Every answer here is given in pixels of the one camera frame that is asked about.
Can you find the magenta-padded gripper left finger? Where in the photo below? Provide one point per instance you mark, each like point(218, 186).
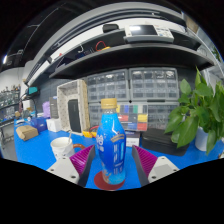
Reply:
point(65, 168)

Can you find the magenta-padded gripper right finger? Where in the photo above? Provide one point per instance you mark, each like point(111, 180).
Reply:
point(161, 166)

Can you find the blue drink bottle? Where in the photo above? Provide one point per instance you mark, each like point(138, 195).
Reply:
point(111, 146)

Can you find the black flat case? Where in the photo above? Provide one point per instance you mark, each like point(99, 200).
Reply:
point(160, 141)

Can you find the black box with white label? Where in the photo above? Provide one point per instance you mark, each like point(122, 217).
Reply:
point(132, 139)

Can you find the small white box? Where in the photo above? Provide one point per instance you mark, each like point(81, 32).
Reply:
point(53, 125)

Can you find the small blue box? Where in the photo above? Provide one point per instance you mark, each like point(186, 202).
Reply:
point(40, 124)

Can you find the grey small-parts drawer cabinet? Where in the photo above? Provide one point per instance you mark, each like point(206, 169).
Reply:
point(107, 86)
point(160, 115)
point(95, 115)
point(153, 84)

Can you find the brown cardboard box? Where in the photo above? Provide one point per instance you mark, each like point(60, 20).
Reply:
point(26, 132)

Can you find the black rectangular speaker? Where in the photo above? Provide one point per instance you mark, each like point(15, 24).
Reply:
point(74, 116)

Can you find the clear organiser with colourful parts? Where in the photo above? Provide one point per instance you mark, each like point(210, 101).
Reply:
point(135, 117)

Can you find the purple plastic container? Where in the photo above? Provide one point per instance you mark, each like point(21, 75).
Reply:
point(46, 110)

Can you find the dark grey upright box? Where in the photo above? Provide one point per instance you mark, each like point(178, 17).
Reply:
point(54, 107)

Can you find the green potted plant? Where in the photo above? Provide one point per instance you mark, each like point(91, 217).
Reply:
point(196, 113)

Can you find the dark shelf unit with parts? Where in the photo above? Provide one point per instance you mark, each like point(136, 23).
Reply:
point(8, 105)

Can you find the dark grey wall shelf unit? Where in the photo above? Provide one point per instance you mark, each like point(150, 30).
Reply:
point(133, 56)

